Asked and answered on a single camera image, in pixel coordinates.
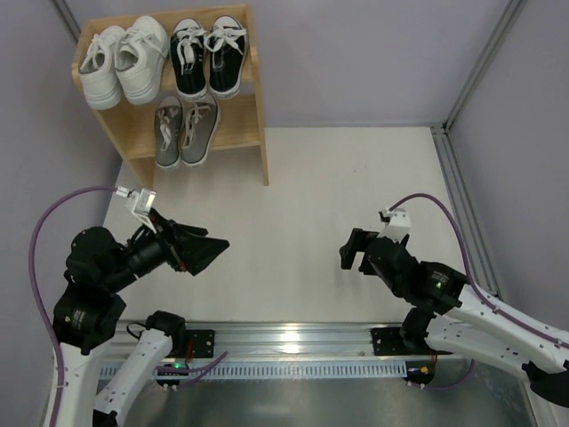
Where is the grey canvas sneaker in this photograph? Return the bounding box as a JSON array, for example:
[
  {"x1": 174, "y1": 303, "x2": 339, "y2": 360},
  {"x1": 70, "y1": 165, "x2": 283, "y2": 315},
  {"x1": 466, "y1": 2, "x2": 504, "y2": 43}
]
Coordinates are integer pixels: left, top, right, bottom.
[
  {"x1": 154, "y1": 95, "x2": 184, "y2": 170},
  {"x1": 180, "y1": 94, "x2": 220, "y2": 167}
]

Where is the white sneaker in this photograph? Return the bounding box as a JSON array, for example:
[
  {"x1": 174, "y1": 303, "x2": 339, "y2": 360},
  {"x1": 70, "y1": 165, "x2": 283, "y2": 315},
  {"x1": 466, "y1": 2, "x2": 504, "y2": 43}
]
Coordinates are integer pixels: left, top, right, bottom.
[
  {"x1": 115, "y1": 15, "x2": 169, "y2": 105},
  {"x1": 79, "y1": 26, "x2": 125, "y2": 110}
]

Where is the black canvas sneaker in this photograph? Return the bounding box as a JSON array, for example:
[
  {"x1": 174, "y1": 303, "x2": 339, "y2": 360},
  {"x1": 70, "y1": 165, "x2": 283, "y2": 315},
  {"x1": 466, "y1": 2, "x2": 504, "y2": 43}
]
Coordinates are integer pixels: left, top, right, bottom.
[
  {"x1": 205, "y1": 15, "x2": 248, "y2": 99},
  {"x1": 170, "y1": 18, "x2": 207, "y2": 101}
]

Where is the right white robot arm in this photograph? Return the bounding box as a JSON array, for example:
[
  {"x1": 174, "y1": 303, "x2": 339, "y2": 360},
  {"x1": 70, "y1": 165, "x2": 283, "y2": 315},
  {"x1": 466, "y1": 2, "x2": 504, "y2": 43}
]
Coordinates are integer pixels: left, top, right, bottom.
[{"x1": 339, "y1": 229, "x2": 568, "y2": 407}]

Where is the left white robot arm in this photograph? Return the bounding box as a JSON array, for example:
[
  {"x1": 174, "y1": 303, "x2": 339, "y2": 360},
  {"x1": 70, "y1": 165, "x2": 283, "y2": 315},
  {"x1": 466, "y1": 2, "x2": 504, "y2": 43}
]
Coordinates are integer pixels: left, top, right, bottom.
[{"x1": 48, "y1": 209, "x2": 229, "y2": 426}]

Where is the wooden two-tier shoe shelf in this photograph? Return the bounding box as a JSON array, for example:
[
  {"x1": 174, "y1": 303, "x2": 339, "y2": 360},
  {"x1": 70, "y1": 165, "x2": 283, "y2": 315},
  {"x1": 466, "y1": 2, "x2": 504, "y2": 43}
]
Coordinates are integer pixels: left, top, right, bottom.
[{"x1": 71, "y1": 4, "x2": 266, "y2": 186}]

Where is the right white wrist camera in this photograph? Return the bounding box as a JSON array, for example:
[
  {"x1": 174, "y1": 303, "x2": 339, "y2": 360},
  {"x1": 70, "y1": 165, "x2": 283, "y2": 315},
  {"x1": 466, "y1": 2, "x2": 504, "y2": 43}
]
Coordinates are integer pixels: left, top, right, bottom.
[{"x1": 379, "y1": 208, "x2": 412, "y2": 243}]

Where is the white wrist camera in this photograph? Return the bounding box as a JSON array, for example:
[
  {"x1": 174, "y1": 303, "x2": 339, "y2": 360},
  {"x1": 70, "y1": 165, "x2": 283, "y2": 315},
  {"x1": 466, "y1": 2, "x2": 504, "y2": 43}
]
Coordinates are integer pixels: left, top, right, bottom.
[
  {"x1": 115, "y1": 186, "x2": 157, "y2": 234},
  {"x1": 379, "y1": 208, "x2": 412, "y2": 243}
]

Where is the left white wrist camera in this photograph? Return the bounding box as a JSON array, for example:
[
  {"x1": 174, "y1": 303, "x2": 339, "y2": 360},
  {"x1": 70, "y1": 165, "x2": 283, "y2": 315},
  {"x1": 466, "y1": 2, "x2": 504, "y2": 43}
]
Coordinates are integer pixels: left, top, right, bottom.
[{"x1": 115, "y1": 186, "x2": 157, "y2": 234}]

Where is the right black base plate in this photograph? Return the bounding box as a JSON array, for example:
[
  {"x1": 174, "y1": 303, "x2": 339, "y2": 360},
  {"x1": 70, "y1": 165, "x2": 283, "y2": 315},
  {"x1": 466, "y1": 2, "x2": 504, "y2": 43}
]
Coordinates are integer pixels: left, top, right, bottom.
[{"x1": 370, "y1": 326, "x2": 429, "y2": 357}]

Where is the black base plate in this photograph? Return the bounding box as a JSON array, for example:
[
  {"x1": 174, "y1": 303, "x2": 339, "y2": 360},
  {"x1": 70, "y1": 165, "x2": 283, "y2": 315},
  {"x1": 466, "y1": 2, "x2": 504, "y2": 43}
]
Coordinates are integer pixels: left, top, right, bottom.
[
  {"x1": 370, "y1": 326, "x2": 429, "y2": 357},
  {"x1": 180, "y1": 329, "x2": 216, "y2": 360}
]

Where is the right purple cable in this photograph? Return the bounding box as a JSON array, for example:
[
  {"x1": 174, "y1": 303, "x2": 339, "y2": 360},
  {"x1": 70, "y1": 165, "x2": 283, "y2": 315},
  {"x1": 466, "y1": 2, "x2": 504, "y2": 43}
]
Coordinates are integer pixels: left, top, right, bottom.
[{"x1": 386, "y1": 192, "x2": 569, "y2": 392}]

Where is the right aluminium frame rail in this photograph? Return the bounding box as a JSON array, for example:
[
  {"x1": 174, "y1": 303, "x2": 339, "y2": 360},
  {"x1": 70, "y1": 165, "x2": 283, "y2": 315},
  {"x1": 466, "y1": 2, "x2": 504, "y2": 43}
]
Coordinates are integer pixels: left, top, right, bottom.
[{"x1": 431, "y1": 126, "x2": 501, "y2": 297}]

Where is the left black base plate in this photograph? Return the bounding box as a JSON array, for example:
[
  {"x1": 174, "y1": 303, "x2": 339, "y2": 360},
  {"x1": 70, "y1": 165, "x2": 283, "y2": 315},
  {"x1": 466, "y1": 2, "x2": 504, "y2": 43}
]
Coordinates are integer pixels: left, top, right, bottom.
[{"x1": 180, "y1": 329, "x2": 216, "y2": 360}]

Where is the aluminium mounting rail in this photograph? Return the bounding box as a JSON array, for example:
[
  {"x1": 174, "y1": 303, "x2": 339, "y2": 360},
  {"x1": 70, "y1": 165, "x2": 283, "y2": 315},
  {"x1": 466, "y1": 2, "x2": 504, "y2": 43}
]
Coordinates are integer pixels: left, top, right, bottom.
[{"x1": 101, "y1": 321, "x2": 445, "y2": 364}]

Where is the grey slotted cable duct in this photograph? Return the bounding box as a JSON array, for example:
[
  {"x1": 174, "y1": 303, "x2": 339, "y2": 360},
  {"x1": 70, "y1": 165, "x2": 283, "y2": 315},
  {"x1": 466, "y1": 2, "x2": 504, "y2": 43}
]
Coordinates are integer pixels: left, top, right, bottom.
[{"x1": 100, "y1": 359, "x2": 407, "y2": 381}]

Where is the left corner aluminium post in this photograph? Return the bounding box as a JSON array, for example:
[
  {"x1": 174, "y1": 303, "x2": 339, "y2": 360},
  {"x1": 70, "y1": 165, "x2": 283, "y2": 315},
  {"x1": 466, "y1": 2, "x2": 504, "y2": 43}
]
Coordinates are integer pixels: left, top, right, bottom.
[{"x1": 50, "y1": 0, "x2": 82, "y2": 43}]

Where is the corner aluminium post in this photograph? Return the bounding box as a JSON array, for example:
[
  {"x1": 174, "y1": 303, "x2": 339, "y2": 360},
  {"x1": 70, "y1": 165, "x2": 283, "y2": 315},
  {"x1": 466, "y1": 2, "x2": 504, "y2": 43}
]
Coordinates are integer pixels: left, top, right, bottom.
[
  {"x1": 50, "y1": 0, "x2": 82, "y2": 43},
  {"x1": 442, "y1": 0, "x2": 527, "y2": 132}
]

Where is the right corner aluminium post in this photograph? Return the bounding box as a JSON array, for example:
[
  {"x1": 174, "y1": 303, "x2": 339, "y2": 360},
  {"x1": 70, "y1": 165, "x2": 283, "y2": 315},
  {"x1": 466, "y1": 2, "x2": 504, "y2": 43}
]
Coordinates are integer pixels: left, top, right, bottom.
[{"x1": 442, "y1": 0, "x2": 527, "y2": 132}]

